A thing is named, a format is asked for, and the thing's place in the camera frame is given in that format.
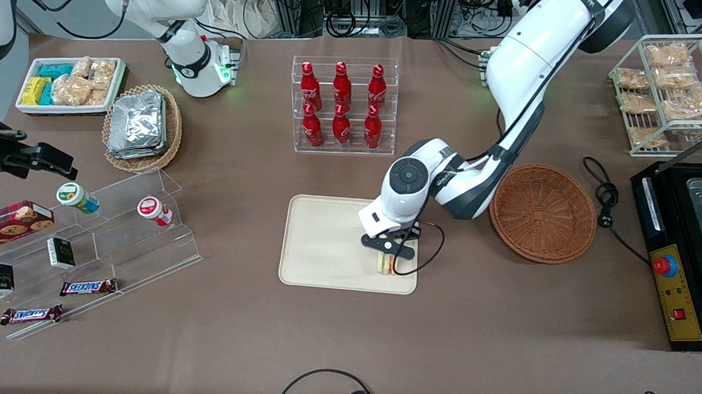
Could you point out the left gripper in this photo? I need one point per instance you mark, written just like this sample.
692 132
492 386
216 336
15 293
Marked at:
404 232

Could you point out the triangular sandwich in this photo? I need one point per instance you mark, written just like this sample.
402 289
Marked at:
386 265

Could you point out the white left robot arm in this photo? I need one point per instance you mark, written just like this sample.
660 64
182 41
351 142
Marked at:
529 57

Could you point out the white snack tray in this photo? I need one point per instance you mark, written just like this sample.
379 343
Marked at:
29 108

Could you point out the beige plastic tray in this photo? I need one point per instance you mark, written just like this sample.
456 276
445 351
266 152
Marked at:
331 249

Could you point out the wicker basket with foil packs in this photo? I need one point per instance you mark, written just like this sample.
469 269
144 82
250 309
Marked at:
173 130

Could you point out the empty brown wicker basket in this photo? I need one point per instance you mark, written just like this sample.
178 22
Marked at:
543 214

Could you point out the green sunflower lid jar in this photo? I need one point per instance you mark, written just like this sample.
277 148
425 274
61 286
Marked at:
72 195

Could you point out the yellow snack pack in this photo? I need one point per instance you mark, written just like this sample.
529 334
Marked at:
34 90

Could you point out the teal snack pack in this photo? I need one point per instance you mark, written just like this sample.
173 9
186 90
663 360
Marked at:
55 70
47 94

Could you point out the clear bag of rice snacks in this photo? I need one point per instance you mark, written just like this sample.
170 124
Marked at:
71 91
82 67
103 73
97 97

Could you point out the silver foil pack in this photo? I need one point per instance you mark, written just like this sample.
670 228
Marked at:
133 155
138 122

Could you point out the red tartan cookie box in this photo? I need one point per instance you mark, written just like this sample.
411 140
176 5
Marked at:
6 223

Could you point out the red lid jar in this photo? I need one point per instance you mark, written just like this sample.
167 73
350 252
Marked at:
152 209

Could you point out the red cola bottle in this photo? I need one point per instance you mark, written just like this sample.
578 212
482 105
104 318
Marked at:
313 130
377 88
310 88
341 130
372 131
342 87

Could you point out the clear acrylic stepped shelf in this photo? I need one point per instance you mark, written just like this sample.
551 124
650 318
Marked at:
141 253

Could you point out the Snickers chocolate bar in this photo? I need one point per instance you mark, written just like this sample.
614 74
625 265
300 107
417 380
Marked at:
88 287
32 314

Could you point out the clear acrylic bottle rack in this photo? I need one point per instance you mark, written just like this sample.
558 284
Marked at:
390 104

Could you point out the beige cloth bag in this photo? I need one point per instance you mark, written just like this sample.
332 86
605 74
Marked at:
240 11

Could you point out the aluminium equipment rack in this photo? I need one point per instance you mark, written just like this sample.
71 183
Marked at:
288 5

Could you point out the red emergency stop button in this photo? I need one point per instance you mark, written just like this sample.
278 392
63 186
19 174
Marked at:
665 266

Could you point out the clear bag of crackers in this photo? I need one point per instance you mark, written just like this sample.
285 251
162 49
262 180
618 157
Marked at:
638 103
687 106
675 78
668 55
631 79
647 137

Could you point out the black appliance with yellow panel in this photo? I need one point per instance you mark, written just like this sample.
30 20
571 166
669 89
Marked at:
694 283

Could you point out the aluminium frame profile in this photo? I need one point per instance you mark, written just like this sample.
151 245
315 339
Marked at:
679 16

